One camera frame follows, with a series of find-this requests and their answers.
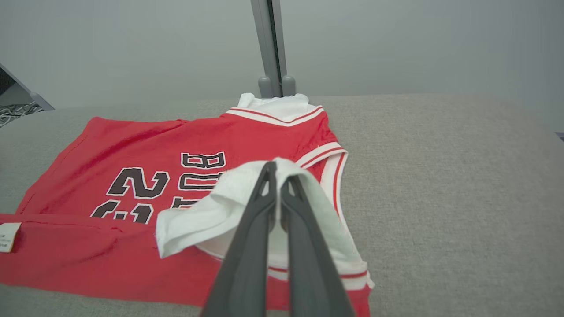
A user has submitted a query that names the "grey metal panel frame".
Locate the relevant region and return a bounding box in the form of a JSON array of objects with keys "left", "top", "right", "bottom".
[{"left": 0, "top": 63, "right": 55, "bottom": 111}]

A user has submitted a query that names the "red basketball jersey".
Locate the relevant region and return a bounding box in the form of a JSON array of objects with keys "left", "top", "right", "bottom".
[{"left": 0, "top": 92, "right": 375, "bottom": 317}]

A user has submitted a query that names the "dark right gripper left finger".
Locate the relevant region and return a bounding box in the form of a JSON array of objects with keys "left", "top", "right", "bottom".
[{"left": 200, "top": 161, "right": 279, "bottom": 317}]

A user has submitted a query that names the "grey metal partition post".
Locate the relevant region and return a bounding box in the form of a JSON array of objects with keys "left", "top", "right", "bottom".
[{"left": 250, "top": 0, "right": 297, "bottom": 98}]

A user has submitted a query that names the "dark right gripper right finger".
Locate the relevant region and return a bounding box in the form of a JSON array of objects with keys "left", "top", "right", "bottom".
[{"left": 279, "top": 174, "right": 355, "bottom": 317}]

